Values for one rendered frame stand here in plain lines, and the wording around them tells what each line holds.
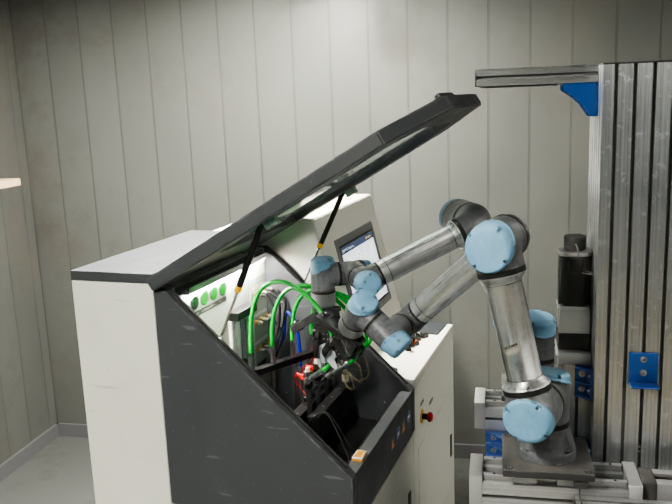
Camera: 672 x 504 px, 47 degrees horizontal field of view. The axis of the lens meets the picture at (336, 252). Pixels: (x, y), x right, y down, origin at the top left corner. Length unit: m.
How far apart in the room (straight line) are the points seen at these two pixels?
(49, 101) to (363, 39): 1.81
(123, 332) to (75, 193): 2.39
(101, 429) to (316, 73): 2.29
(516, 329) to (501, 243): 0.21
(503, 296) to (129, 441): 1.24
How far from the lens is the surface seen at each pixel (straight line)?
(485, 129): 4.01
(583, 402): 2.30
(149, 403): 2.39
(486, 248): 1.81
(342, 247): 2.94
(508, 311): 1.86
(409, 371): 2.87
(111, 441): 2.52
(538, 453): 2.08
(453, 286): 2.04
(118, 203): 4.55
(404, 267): 2.29
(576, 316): 2.25
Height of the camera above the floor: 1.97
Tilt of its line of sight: 11 degrees down
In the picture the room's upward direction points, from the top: 2 degrees counter-clockwise
